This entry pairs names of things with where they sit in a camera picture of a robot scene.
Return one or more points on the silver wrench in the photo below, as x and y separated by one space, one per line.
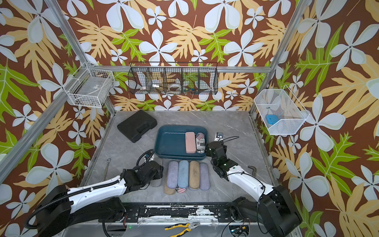
106 169

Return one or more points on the black wire basket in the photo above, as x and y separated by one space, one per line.
154 78

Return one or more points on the tan fabric glasses case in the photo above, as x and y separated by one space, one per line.
194 175

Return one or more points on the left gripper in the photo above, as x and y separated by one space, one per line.
160 173

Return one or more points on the grey fabric glasses case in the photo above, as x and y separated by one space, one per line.
156 182

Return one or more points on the beige fabric glasses case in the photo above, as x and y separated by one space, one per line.
169 191

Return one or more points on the tape roll in basket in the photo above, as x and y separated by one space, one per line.
175 87

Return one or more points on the dark metal hex key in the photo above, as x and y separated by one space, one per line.
254 170

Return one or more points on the blue object in basket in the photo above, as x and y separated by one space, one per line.
272 119

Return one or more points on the white wire basket right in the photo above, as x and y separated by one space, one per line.
283 103

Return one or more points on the teal plastic storage tray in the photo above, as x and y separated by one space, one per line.
170 142

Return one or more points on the black plastic tool case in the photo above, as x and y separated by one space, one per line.
137 125

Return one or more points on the lavender glasses case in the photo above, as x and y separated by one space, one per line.
204 177

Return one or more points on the flag print glasses case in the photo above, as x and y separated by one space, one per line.
180 190

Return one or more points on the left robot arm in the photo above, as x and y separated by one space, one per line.
64 207

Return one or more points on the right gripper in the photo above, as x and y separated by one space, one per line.
208 149

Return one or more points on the newspaper print glasses case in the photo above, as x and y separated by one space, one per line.
200 143

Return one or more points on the pink glasses case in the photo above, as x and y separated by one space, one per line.
190 142

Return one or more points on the white wire basket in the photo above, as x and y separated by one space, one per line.
283 103
89 86

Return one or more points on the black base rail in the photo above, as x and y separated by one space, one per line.
175 212

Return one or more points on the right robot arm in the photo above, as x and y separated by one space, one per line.
272 209

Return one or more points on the white wire basket left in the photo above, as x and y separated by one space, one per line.
89 86

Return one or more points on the purple fabric glasses case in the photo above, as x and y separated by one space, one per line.
172 175

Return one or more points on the light blue glasses case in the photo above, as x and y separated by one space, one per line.
183 174

